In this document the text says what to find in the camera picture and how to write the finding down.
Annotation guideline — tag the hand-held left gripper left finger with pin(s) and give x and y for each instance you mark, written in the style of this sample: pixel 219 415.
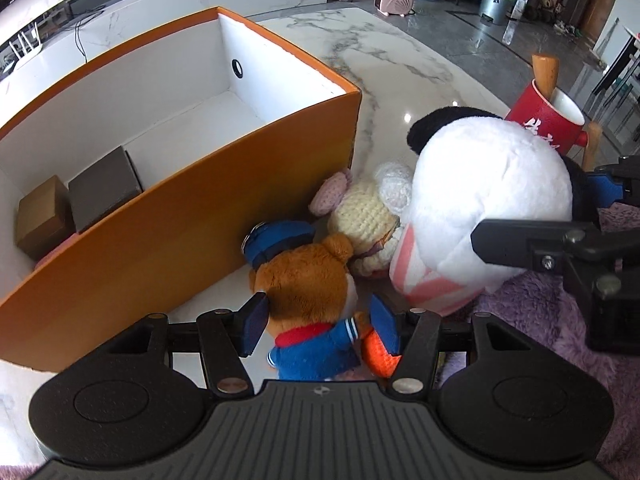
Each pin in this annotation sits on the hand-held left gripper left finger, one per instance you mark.
pixel 252 322

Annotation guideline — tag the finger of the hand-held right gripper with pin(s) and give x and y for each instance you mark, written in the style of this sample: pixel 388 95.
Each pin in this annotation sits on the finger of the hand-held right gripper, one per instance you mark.
pixel 605 187
pixel 510 242

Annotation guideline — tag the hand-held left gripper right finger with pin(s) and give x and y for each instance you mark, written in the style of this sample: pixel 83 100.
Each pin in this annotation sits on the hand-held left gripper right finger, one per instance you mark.
pixel 386 327

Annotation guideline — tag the orange crochet ball with flower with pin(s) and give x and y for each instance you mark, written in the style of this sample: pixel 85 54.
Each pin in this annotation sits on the orange crochet ball with flower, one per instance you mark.
pixel 377 362

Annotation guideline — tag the brown bear plush blue uniform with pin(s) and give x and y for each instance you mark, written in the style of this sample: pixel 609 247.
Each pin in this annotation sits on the brown bear plush blue uniform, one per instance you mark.
pixel 305 280

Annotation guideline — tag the white and black plush toy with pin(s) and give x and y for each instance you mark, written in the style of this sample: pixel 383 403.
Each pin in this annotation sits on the white and black plush toy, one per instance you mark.
pixel 480 180

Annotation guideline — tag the orange cardboard storage box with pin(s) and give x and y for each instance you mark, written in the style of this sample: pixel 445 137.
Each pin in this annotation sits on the orange cardboard storage box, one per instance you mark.
pixel 165 240

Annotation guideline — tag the crochet bunny doll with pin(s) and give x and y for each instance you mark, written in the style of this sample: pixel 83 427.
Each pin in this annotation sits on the crochet bunny doll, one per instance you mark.
pixel 360 210

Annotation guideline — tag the black box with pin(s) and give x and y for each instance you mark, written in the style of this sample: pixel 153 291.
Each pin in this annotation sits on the black box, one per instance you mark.
pixel 105 187

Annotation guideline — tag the purple fluffy blanket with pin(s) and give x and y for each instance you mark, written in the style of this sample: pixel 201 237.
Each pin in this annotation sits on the purple fluffy blanket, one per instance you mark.
pixel 530 320

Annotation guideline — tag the red mug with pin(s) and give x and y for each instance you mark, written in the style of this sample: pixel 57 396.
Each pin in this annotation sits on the red mug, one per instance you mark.
pixel 537 110

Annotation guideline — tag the wooden door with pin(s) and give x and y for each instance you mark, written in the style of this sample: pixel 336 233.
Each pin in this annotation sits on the wooden door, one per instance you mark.
pixel 602 0

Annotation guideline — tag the silver trash can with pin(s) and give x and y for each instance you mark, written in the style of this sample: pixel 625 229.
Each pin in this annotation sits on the silver trash can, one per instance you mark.
pixel 495 2

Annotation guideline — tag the white router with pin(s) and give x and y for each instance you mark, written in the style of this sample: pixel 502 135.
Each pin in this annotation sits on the white router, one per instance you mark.
pixel 30 57

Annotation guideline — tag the wooden post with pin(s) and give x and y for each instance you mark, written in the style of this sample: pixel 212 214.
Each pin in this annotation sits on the wooden post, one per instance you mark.
pixel 545 72
pixel 592 145

